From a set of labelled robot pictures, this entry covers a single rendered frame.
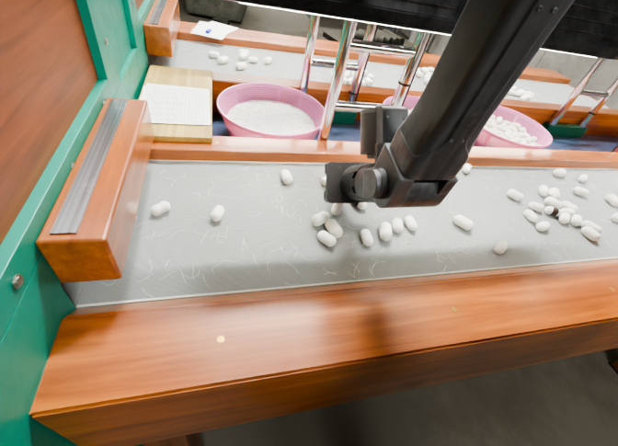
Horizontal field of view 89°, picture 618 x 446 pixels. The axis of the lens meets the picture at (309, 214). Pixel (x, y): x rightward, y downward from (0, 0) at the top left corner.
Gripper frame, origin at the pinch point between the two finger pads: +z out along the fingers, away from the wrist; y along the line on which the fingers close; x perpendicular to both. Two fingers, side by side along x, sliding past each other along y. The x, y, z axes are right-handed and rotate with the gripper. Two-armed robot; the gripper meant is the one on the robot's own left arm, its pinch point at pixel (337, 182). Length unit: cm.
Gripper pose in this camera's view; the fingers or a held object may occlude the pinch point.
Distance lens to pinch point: 60.9
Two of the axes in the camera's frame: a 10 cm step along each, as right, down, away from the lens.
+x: -0.2, 9.9, 1.0
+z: -2.7, -1.0, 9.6
